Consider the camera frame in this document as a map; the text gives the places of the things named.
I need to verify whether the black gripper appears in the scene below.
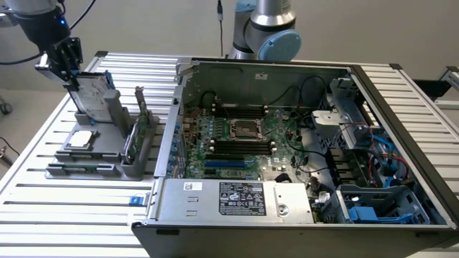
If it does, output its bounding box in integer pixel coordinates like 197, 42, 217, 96
44, 37, 84, 88

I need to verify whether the hard disk with blue carrier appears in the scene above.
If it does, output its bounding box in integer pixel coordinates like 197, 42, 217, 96
68, 70, 116, 126

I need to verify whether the blue disk bay latch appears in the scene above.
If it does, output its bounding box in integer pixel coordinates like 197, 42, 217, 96
348, 206, 377, 224

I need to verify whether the grey disk bay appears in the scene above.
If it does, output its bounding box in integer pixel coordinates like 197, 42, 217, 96
333, 183, 425, 224

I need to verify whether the grey parts rack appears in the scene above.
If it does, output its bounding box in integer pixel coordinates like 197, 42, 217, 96
44, 89, 162, 181

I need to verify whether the silver CPU chip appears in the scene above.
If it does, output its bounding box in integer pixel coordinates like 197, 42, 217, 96
69, 130, 100, 149

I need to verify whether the green graphics card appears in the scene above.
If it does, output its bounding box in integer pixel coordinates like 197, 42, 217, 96
120, 85, 152, 165

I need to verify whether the green RAM stick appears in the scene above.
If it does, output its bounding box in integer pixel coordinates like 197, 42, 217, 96
48, 162, 116, 173

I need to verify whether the black RAM slot bank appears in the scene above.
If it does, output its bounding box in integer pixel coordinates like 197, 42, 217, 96
209, 139, 277, 156
209, 101, 270, 118

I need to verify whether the blue case latch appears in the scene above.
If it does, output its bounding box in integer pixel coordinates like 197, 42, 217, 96
128, 195, 148, 207

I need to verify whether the CPU socket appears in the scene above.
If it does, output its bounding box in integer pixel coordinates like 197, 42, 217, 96
226, 117, 266, 141

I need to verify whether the black expansion slot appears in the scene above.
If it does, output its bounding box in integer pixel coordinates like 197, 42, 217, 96
204, 154, 249, 161

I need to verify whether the blue expansion slot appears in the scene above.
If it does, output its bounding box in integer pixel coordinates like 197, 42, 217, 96
204, 160, 252, 168

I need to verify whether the silver power supply unit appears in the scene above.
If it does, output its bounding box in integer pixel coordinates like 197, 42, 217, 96
156, 178, 316, 225

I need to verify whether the green motherboard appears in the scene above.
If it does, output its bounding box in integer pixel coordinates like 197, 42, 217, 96
177, 104, 312, 182

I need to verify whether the black motherboard heatsink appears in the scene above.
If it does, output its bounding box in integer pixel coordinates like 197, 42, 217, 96
260, 171, 298, 184

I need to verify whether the silver drive cage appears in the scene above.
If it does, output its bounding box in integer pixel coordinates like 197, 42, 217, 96
309, 77, 381, 151

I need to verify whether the open black PC case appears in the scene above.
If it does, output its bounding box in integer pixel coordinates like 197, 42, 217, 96
129, 56, 459, 258

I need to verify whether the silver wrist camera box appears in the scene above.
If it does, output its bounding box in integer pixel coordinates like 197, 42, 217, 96
33, 53, 60, 81

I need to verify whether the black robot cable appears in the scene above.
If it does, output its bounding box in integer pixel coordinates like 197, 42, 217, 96
0, 0, 97, 65

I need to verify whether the hanging black USB cable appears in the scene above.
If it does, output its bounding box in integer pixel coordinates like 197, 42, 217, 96
216, 0, 226, 58

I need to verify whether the long black wire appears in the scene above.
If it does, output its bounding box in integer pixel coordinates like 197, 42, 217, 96
266, 76, 328, 109

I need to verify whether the black power wire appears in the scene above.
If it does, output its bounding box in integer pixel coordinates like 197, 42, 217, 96
294, 113, 340, 173

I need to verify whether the blue data wire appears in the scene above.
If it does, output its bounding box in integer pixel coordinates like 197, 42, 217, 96
372, 133, 396, 190

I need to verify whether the red wire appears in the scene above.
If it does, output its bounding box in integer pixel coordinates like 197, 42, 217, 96
392, 157, 409, 181

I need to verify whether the aluminium side table frame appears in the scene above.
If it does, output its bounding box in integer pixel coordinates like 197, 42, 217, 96
412, 65, 459, 109

